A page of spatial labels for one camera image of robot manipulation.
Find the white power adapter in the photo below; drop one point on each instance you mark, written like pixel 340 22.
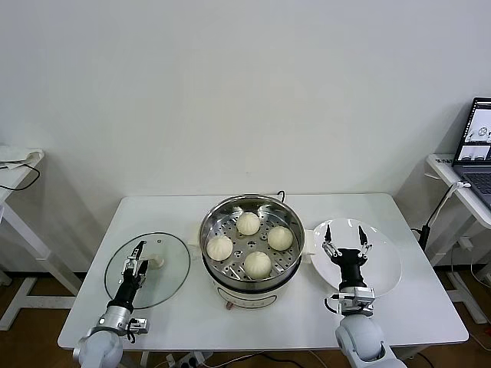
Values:
pixel 465 243

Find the white steamed baozi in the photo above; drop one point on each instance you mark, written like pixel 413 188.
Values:
pixel 258 264
pixel 219 248
pixel 280 237
pixel 248 223

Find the round glass pot lid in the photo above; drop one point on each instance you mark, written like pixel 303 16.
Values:
pixel 169 272

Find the grey open laptop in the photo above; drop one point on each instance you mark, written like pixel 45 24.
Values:
pixel 477 126

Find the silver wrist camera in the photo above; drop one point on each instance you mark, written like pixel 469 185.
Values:
pixel 356 299
pixel 139 326

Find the perforated steel steamer basket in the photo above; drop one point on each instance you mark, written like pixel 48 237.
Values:
pixel 285 265

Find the white side table with cloth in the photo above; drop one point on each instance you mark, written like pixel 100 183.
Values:
pixel 11 176

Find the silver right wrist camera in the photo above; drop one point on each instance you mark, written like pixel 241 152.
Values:
pixel 356 299

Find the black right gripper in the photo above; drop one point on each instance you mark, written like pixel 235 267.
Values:
pixel 351 264

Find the white power strip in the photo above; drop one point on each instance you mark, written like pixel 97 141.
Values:
pixel 190 359

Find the white folded cloth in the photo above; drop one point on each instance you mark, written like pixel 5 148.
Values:
pixel 19 155

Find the white round plate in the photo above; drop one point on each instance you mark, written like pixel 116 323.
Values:
pixel 383 264

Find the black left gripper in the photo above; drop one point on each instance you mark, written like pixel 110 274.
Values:
pixel 128 287

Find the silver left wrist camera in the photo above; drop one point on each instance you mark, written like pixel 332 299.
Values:
pixel 139 326

